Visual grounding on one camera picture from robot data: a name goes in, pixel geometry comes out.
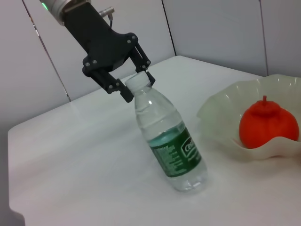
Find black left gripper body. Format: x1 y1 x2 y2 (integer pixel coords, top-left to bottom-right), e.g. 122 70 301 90
62 3 139 78

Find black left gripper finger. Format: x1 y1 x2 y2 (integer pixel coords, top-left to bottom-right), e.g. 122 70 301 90
128 43 156 87
82 67 135 103

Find clear green-label water bottle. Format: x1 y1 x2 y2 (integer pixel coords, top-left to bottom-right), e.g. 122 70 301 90
124 72 209 193

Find orange fruit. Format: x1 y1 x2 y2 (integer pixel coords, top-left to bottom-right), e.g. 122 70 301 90
239 95 300 149

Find pale green wavy fruit bowl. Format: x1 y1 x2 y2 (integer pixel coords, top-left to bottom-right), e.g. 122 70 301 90
196 74 301 163

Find left gripper cable with connector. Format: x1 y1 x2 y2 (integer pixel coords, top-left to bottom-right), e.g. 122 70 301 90
98 8 116 28

